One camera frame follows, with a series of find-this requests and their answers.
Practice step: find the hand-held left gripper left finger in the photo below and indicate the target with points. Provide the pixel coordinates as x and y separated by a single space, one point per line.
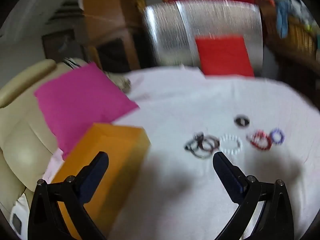
96 170

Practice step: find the black oval hair clip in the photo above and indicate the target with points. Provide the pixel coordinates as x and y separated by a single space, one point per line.
241 121

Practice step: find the wicker shelf with clothes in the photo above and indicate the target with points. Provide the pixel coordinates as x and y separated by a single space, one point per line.
292 30

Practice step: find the beige leather sofa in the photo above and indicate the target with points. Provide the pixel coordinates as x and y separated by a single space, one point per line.
20 135

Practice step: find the small red cushion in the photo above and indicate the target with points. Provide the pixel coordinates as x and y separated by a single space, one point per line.
223 55

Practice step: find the silver foil sheet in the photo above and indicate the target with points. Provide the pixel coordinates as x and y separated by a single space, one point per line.
170 35

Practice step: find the pink cushion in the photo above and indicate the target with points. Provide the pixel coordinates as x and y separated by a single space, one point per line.
80 100

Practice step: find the orange cardboard box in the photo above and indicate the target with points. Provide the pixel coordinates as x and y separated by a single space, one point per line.
120 150

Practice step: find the thin brown bangle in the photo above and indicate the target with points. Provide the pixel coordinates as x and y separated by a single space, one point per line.
200 156

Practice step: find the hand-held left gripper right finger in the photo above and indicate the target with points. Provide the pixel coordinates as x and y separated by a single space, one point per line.
226 172

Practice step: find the black phone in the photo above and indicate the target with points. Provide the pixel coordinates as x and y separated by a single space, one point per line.
16 222

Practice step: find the patterned cushion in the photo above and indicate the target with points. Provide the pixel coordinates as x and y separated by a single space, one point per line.
123 83

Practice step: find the wooden cabinet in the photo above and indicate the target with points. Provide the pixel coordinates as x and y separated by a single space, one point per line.
107 10

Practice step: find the white towel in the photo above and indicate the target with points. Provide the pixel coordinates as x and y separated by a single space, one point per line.
22 205

